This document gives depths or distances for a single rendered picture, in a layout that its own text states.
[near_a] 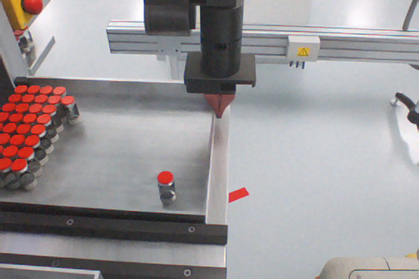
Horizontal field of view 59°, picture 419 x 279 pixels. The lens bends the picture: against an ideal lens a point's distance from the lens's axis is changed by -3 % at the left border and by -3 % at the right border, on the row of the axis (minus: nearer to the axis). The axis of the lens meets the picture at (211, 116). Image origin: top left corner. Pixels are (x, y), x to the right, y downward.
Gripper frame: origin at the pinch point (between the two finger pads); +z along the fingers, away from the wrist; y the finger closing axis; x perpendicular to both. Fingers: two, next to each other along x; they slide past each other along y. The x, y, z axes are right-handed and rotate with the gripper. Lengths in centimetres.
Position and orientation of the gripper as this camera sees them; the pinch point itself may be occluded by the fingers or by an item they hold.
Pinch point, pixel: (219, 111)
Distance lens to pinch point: 61.4
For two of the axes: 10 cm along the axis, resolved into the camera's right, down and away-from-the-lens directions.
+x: -0.5, 6.8, -7.3
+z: 0.0, 7.3, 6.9
